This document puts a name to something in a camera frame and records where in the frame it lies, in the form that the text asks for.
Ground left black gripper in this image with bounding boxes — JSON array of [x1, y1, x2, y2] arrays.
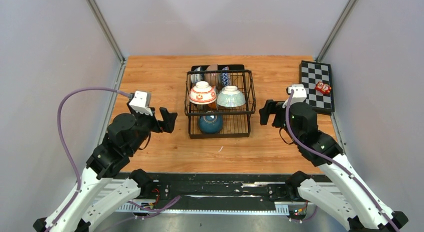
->
[[127, 101, 178, 154]]

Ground black celadon bowl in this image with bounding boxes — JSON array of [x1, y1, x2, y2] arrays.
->
[[216, 86, 246, 108]]

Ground dark blue glazed bowl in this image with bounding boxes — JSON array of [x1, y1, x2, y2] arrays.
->
[[198, 112, 224, 134]]

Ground black wire dish rack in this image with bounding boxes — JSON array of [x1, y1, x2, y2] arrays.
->
[[184, 64, 256, 139]]

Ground red floral small bowl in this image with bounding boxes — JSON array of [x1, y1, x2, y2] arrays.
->
[[189, 81, 217, 105]]

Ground red patterned bowl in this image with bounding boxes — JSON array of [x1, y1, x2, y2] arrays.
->
[[220, 66, 232, 87]]

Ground blue floral bowl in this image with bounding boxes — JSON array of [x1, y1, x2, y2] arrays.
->
[[190, 66, 205, 84]]

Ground brown cream glazed bowl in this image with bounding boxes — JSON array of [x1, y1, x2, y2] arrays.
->
[[204, 64, 218, 86]]

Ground white orange bowl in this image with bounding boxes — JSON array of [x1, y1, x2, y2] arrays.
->
[[207, 103, 218, 111]]

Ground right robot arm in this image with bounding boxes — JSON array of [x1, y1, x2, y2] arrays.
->
[[259, 99, 409, 232]]

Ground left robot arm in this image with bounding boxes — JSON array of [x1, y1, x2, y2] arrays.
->
[[33, 107, 178, 232]]

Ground black white checkerboard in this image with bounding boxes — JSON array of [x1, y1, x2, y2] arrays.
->
[[299, 60, 335, 115]]

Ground small red toy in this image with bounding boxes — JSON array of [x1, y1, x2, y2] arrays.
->
[[315, 81, 332, 95]]

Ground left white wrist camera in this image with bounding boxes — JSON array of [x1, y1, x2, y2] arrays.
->
[[129, 91, 154, 116]]

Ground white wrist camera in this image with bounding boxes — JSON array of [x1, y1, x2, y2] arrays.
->
[[282, 84, 307, 108], [129, 91, 154, 116]]

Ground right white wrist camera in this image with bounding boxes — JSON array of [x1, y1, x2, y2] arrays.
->
[[282, 84, 307, 108]]

